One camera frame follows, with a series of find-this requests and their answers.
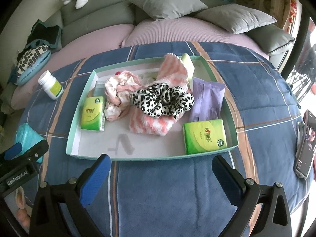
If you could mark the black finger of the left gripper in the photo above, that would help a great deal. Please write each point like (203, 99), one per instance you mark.
(32, 155)

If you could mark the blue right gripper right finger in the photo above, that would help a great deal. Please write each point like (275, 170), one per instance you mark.
(231, 181)

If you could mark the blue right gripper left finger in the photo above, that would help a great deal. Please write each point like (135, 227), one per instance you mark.
(93, 178)

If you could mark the green tissue pack large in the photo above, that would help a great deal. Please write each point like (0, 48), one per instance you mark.
(204, 136)

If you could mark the green tissue pack small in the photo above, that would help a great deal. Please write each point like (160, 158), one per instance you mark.
(92, 117)

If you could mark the purple wipes pack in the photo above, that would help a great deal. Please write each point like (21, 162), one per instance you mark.
(208, 99)

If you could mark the pink white scrunchie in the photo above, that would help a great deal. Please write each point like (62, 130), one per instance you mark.
(118, 90)

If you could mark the leopard print scrunchie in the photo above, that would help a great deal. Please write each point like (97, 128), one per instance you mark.
(160, 99)

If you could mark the pink white fluffy sock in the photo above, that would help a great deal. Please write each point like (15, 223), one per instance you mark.
(174, 74)

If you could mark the green cloth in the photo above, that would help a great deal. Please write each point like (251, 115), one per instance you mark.
(188, 64)

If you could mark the beige round powder puff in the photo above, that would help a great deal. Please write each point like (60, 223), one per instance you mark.
(90, 93)

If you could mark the light blue face mask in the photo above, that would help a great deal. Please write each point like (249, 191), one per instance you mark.
(99, 89)

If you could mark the person's left hand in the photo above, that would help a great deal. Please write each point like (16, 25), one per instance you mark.
(24, 210)

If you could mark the teal packet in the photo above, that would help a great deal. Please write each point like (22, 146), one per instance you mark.
(27, 137)

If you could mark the white pill bottle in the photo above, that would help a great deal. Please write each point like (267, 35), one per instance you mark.
(50, 85)

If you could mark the smartphone on stand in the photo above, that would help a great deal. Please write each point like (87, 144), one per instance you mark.
(305, 153)

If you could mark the black white patterned cushion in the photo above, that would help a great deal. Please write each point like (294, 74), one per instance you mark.
(31, 62)

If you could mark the mint green shallow tray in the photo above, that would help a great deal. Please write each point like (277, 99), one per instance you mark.
(117, 140)

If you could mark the dark teal clothing pile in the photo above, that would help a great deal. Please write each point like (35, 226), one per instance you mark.
(42, 34)

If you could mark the pink sofa seat cover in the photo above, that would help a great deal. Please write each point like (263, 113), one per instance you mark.
(126, 35)

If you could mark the grey pillow right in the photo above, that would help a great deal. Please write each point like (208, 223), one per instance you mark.
(236, 19)

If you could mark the grey pillow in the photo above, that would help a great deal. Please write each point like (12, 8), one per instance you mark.
(169, 9)
(236, 19)

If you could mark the grey sofa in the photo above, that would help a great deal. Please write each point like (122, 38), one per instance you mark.
(99, 14)

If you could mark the grey pillow left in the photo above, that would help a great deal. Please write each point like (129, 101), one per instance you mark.
(169, 9)

